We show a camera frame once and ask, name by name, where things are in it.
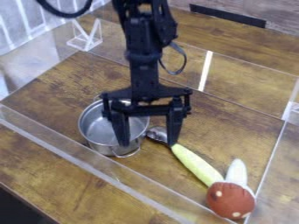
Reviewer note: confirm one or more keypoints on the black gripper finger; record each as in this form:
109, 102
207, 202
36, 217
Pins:
174, 120
114, 113

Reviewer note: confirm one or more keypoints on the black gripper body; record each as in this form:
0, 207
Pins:
146, 97

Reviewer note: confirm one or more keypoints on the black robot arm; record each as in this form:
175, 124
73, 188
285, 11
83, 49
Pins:
150, 29

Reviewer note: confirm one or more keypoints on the stainless steel pot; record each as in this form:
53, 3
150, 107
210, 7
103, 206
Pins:
98, 132

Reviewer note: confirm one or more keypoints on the clear acrylic triangle stand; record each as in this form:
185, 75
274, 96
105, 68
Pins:
86, 41

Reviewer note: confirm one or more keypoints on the clear acrylic front barrier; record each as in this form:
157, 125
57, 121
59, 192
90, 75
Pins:
81, 187

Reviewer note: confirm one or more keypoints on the brown plush mushroom toy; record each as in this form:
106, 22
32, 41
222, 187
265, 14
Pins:
230, 197

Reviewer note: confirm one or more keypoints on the black bar on table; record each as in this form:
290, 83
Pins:
246, 20

